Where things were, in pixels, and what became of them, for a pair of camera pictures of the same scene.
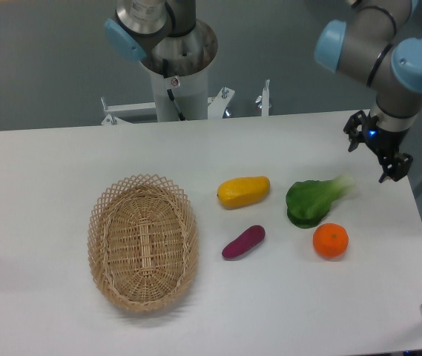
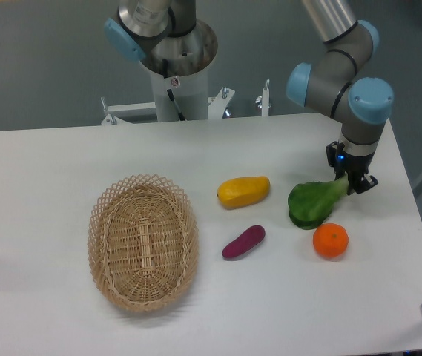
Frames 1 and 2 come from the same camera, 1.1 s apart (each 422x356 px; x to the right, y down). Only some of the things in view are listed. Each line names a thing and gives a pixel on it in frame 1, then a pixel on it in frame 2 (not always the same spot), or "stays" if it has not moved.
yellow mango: [241, 191] stays
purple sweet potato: [248, 238] stays
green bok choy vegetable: [308, 202] stays
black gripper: [385, 142] -> [356, 167]
